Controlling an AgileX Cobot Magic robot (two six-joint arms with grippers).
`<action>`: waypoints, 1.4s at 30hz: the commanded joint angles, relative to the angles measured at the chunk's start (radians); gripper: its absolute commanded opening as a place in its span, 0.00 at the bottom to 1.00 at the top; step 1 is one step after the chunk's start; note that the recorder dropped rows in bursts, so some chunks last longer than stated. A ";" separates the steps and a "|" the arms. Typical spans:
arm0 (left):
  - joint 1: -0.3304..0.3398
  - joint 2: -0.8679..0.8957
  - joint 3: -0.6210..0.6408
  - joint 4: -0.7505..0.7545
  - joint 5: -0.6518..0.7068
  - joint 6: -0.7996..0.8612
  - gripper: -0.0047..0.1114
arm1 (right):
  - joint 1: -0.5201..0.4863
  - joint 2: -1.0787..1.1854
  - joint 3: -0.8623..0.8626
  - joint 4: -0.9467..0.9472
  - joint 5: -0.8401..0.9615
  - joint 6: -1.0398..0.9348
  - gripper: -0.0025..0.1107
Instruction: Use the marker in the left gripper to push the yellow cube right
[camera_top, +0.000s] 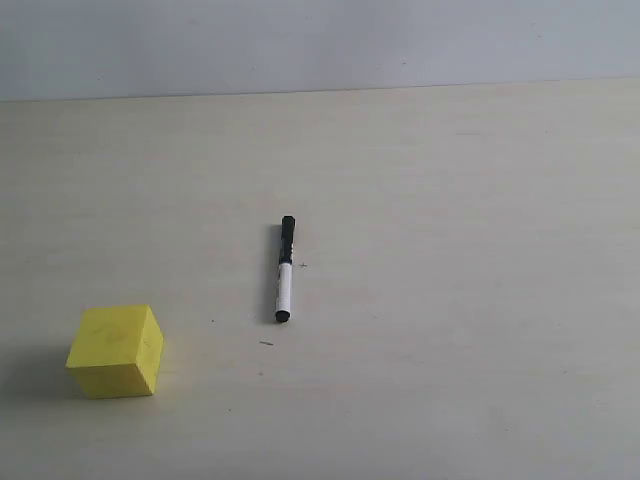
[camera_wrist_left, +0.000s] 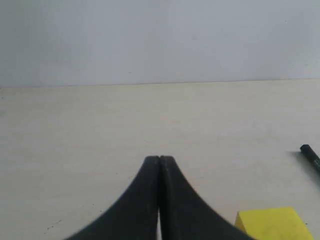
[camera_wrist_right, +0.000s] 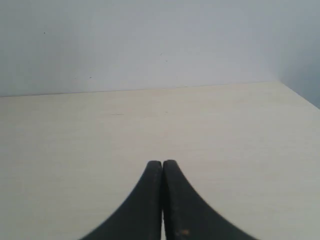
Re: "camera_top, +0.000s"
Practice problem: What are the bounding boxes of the black and white marker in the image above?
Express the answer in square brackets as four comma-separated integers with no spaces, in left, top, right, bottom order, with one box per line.
[275,216,296,323]

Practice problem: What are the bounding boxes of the yellow foam cube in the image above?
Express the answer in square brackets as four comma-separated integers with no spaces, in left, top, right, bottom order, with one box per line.
[65,304,164,399]

